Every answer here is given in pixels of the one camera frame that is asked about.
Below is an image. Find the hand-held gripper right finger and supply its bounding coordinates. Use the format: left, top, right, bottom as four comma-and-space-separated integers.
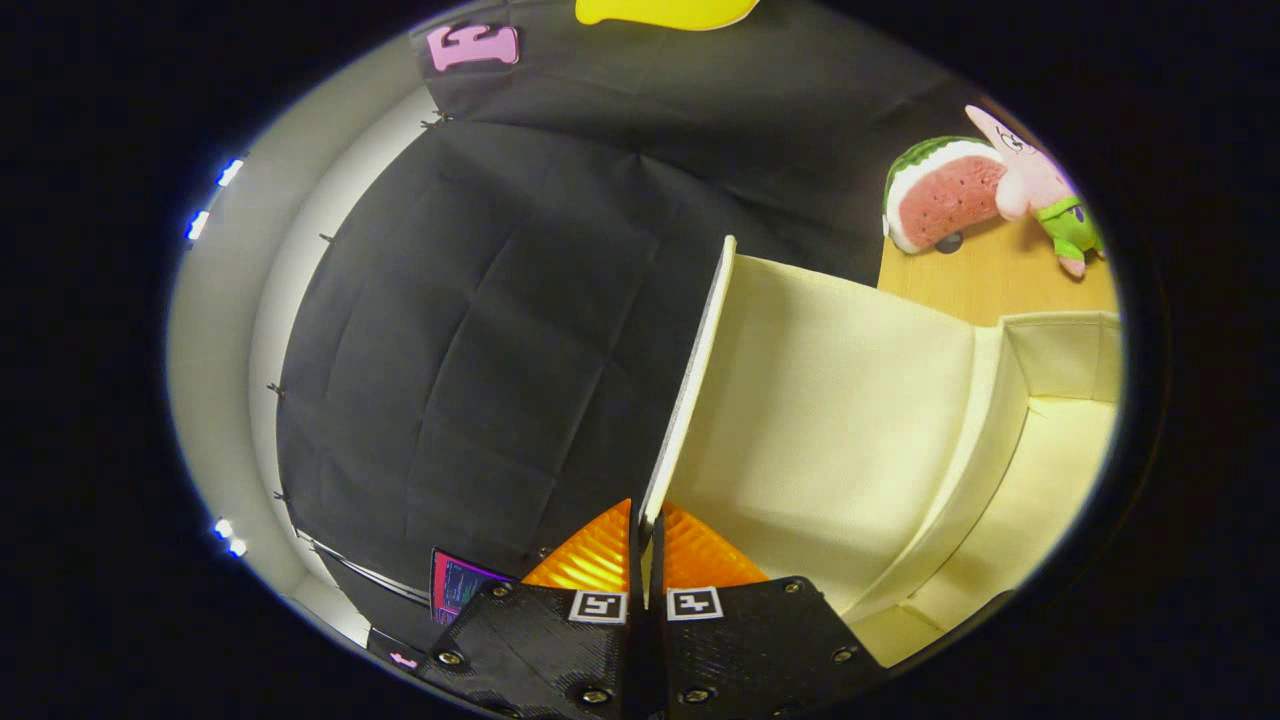
650, 502, 886, 720

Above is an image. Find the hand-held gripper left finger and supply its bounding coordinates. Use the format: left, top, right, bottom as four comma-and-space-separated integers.
415, 498, 648, 720

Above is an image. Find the grey fabric storage box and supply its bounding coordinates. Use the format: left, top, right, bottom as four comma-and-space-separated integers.
640, 235, 1123, 668

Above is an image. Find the glowing computer screen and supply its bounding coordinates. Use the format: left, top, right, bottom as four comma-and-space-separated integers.
430, 548, 513, 626

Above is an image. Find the watermelon slice plush toy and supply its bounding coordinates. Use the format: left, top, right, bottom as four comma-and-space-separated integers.
883, 137, 1009, 255

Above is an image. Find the pink starfish plush toy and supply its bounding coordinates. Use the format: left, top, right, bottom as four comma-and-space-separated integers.
965, 105, 1107, 279

